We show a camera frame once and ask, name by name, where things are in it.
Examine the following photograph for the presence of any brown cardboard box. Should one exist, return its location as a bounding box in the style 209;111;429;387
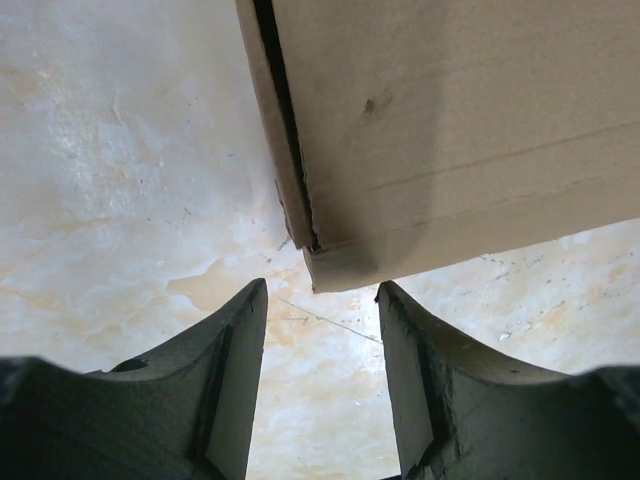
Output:
236;0;639;293

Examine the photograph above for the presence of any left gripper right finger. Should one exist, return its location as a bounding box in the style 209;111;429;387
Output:
376;281;639;479

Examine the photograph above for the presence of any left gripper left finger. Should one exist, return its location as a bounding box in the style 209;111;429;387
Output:
1;279;267;479

